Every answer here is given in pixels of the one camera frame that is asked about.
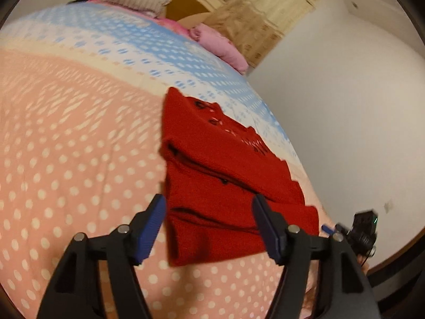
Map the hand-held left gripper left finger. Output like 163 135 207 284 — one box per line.
36 193 167 319

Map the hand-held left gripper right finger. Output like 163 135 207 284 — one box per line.
252 194 382 319

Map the red embroidered knit sweater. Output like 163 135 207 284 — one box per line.
159 87 320 267

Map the polka-dot bedsheet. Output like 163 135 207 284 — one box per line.
0 2 333 319

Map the pink pillow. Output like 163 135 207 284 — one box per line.
189 23 249 74

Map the pink patterned cloth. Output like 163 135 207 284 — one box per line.
88 0 186 35

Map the beige floral curtain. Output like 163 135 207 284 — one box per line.
196 0 339 69

